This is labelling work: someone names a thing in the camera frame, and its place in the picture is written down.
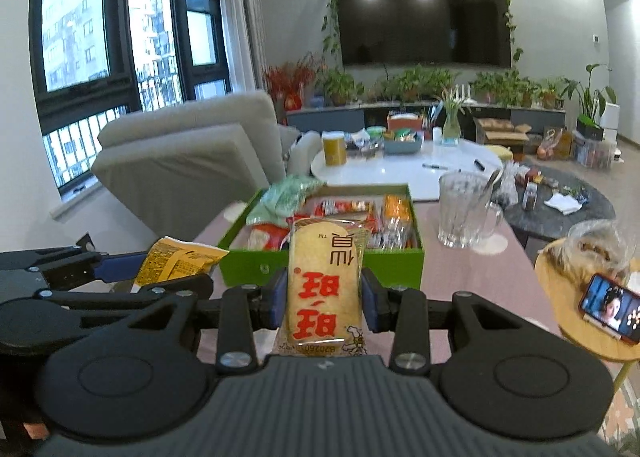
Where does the yellow canister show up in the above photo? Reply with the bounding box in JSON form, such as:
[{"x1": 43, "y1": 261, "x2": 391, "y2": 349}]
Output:
[{"x1": 321, "y1": 131, "x2": 347, "y2": 167}]

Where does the floral rug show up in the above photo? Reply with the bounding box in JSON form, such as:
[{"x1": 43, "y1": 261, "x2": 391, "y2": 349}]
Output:
[{"x1": 607, "y1": 377, "x2": 640, "y2": 457}]

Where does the pink dotted tablecloth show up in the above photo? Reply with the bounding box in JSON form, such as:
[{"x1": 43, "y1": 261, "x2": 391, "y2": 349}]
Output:
[{"x1": 192, "y1": 200, "x2": 566, "y2": 363}]

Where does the glass pitcher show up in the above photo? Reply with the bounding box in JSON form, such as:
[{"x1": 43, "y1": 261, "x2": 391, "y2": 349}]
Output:
[{"x1": 438, "y1": 171, "x2": 506, "y2": 249}]

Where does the row of potted plants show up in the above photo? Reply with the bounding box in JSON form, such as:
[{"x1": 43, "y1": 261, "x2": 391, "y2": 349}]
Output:
[{"x1": 320, "y1": 64, "x2": 568, "y2": 110}]

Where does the clear plastic storage bin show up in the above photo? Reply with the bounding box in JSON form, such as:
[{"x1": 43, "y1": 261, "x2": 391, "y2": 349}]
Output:
[{"x1": 572, "y1": 132, "x2": 616, "y2": 170}]

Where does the rice cracker packet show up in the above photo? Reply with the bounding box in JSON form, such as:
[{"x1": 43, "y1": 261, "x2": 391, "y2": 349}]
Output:
[{"x1": 276, "y1": 217, "x2": 373, "y2": 358}]

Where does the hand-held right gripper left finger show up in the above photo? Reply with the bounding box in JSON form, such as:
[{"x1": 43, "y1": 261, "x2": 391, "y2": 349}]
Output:
[{"x1": 127, "y1": 269, "x2": 288, "y2": 372}]

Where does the white round table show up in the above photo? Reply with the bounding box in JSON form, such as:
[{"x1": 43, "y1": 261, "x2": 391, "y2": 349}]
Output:
[{"x1": 310, "y1": 137, "x2": 505, "y2": 200}]

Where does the clear plastic food bag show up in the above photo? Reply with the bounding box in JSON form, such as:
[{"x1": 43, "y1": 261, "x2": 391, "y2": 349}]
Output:
[{"x1": 552, "y1": 218, "x2": 633, "y2": 283}]

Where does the white red snack packet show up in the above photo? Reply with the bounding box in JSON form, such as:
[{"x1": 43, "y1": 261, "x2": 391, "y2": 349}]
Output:
[{"x1": 248, "y1": 224, "x2": 292, "y2": 252}]

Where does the red flower plant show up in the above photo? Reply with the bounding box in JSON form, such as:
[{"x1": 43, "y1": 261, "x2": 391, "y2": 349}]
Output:
[{"x1": 262, "y1": 52, "x2": 321, "y2": 110}]

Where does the smartphone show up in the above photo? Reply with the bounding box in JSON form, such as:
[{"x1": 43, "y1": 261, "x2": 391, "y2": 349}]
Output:
[{"x1": 579, "y1": 273, "x2": 640, "y2": 345}]

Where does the beige armchair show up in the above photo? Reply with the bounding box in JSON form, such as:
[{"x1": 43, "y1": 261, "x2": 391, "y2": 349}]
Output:
[{"x1": 91, "y1": 90, "x2": 321, "y2": 238}]

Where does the grey television cabinet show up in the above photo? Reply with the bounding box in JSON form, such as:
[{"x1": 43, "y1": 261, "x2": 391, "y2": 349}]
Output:
[{"x1": 286, "y1": 104, "x2": 568, "y2": 138}]

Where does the black framed window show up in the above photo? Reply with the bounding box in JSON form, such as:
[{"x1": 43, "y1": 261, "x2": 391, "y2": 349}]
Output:
[{"x1": 29, "y1": 0, "x2": 233, "y2": 200}]

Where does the wooden round side table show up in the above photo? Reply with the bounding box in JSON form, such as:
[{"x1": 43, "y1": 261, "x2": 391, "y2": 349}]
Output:
[{"x1": 534, "y1": 239, "x2": 640, "y2": 383}]

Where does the green cardboard box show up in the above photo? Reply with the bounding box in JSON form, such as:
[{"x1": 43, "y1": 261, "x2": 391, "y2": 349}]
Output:
[{"x1": 218, "y1": 182, "x2": 426, "y2": 288}]

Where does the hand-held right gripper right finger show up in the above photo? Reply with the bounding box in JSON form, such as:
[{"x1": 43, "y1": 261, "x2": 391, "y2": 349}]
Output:
[{"x1": 362, "y1": 269, "x2": 521, "y2": 374}]

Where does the ivy vine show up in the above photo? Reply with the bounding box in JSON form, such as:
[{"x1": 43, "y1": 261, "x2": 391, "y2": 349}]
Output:
[{"x1": 320, "y1": 0, "x2": 523, "y2": 68}]

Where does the red round-label snack packet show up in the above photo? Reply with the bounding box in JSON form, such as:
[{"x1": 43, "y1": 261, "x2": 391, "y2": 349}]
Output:
[{"x1": 311, "y1": 198, "x2": 377, "y2": 230}]

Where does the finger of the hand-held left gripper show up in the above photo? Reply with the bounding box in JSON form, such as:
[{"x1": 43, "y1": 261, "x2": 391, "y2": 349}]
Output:
[
  {"x1": 36, "y1": 274, "x2": 215, "y2": 315},
  {"x1": 0, "y1": 246, "x2": 148, "y2": 289}
]

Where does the green snack packet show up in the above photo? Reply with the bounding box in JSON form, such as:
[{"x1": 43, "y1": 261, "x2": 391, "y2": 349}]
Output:
[{"x1": 246, "y1": 174, "x2": 328, "y2": 227}]

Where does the glass vase with plant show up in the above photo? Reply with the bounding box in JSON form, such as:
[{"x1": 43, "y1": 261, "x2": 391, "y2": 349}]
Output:
[{"x1": 440, "y1": 87, "x2": 463, "y2": 145}]

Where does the wall television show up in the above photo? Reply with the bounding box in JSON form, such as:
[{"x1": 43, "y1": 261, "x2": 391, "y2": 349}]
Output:
[{"x1": 339, "y1": 0, "x2": 512, "y2": 69}]

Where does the red yellow striped snack packet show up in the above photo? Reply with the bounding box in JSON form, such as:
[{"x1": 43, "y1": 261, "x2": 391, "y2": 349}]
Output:
[{"x1": 381, "y1": 193, "x2": 417, "y2": 238}]

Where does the blue bowl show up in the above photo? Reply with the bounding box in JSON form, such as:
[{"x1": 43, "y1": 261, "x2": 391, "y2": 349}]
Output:
[{"x1": 382, "y1": 134, "x2": 423, "y2": 155}]

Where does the dark round table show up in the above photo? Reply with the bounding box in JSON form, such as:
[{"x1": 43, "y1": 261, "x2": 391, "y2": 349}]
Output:
[{"x1": 500, "y1": 164, "x2": 617, "y2": 238}]

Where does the white curtain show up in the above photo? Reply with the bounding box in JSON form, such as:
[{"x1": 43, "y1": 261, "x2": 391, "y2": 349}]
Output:
[{"x1": 216, "y1": 0, "x2": 266, "y2": 95}]

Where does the orange snack box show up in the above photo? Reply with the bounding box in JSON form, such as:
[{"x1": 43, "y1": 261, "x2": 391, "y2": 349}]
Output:
[{"x1": 386, "y1": 112, "x2": 425, "y2": 133}]

